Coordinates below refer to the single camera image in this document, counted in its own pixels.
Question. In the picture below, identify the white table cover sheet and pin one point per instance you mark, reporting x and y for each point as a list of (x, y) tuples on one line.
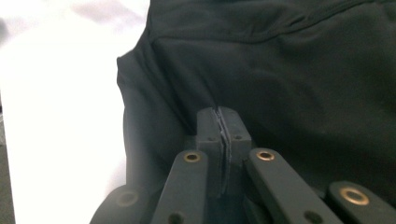
[(62, 109)]

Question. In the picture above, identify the black shorts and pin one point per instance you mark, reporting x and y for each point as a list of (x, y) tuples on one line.
[(280, 77)]

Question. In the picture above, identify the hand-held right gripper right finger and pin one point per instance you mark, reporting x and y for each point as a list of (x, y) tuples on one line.
[(238, 130)]

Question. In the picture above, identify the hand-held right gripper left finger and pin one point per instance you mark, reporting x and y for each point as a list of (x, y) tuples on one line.
[(207, 127)]

